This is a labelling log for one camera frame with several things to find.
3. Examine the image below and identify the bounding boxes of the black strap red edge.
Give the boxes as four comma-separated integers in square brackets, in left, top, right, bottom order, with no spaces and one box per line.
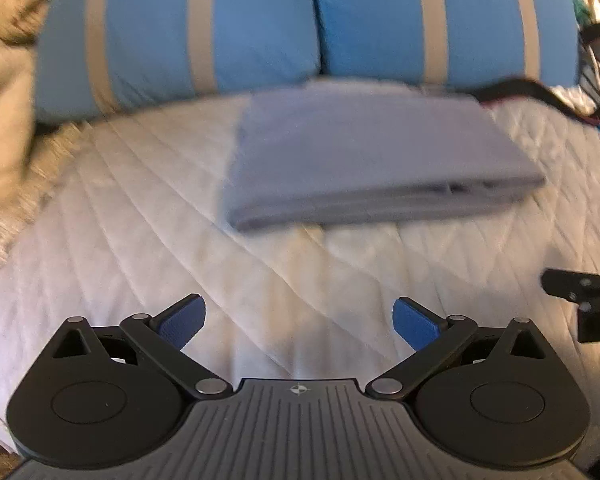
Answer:
[464,77,600,126]

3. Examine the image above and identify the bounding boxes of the blue striped pillow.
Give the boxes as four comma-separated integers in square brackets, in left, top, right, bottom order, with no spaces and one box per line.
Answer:
[316,0,579,89]
[34,0,320,124]

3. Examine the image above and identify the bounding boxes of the quilted white bedspread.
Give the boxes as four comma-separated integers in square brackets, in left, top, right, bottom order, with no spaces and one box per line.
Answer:
[0,77,600,470]

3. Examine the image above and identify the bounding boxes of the teal yarn item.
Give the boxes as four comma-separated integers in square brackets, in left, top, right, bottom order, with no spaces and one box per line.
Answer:
[572,0,592,27]

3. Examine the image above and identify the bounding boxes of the blue-grey sweatpants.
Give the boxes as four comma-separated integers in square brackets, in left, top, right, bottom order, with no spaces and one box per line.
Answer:
[223,84,544,231]

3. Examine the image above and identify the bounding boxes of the beige folded comforter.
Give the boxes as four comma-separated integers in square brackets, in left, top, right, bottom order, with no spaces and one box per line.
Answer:
[0,0,80,266]

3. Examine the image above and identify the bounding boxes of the right blue striped pillow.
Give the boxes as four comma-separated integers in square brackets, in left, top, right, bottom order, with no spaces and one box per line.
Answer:
[316,0,579,89]

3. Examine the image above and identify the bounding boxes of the left blue striped pillow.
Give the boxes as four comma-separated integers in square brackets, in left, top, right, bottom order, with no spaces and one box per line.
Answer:
[34,0,320,124]

